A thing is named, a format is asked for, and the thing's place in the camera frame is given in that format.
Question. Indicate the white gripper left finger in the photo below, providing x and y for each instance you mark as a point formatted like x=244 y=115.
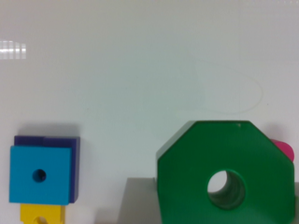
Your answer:
x=140 y=204

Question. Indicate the dark purple square block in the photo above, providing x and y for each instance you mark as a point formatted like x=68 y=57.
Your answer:
x=50 y=141

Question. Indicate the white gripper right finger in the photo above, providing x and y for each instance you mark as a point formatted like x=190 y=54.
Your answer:
x=296 y=217

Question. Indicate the pink cylinder block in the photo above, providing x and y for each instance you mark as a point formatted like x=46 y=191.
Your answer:
x=285 y=148

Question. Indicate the light blue square block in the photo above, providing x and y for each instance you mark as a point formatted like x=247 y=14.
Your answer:
x=40 y=175

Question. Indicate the yellow block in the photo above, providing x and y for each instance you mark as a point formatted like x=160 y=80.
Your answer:
x=42 y=214

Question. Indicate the green octagonal block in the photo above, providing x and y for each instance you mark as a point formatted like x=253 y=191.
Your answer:
x=224 y=172

